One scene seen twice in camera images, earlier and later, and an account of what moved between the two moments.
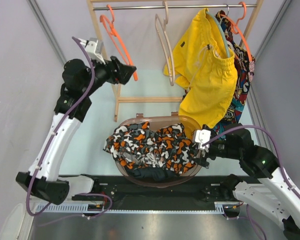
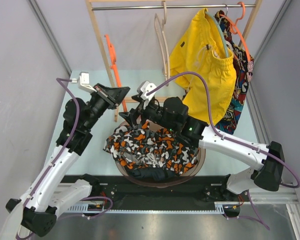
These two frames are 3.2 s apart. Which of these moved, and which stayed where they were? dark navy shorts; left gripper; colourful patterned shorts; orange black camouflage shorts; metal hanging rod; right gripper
Moved: left gripper; right gripper
Stayed: metal hanging rod; dark navy shorts; colourful patterned shorts; orange black camouflage shorts
